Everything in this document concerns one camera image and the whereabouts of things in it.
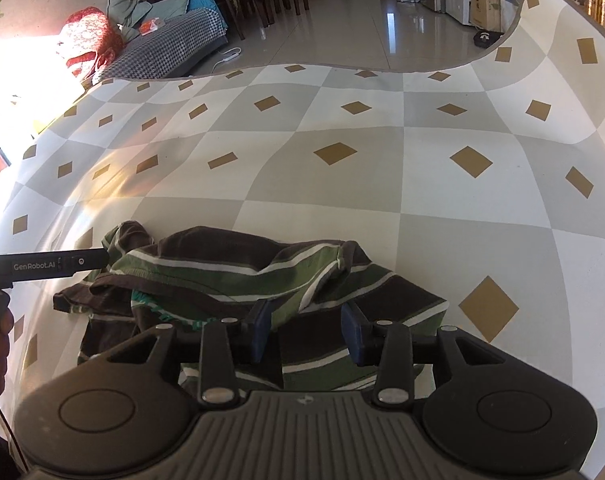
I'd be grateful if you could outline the red knitted cloth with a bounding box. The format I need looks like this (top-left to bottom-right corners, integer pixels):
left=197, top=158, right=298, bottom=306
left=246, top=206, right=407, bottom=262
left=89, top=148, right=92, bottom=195
left=57, top=6, right=124, bottom=81

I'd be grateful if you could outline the checkered diamond pattern tablecloth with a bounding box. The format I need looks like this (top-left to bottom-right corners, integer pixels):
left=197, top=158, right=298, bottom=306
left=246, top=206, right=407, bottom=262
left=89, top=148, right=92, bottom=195
left=0, top=0, right=605, bottom=479

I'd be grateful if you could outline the checkered fabric sofa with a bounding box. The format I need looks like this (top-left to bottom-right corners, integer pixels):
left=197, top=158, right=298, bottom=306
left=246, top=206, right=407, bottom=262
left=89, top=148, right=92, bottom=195
left=92, top=8, right=228, bottom=84

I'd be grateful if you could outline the brown cardboard box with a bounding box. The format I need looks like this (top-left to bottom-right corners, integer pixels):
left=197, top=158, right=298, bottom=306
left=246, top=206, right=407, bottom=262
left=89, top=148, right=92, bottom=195
left=471, top=0, right=502, bottom=32

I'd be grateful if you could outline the green brown striped shirt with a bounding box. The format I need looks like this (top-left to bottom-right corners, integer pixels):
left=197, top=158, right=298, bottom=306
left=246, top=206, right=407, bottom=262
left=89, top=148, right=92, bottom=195
left=53, top=221, right=448, bottom=391

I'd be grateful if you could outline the white cable on floor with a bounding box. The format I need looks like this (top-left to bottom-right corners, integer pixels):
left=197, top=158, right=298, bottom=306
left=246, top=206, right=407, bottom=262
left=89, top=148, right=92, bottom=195
left=211, top=46, right=244, bottom=72

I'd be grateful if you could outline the black slippers pair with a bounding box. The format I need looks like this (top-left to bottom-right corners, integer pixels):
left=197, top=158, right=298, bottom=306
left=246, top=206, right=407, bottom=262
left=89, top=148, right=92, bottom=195
left=473, top=29, right=503, bottom=50

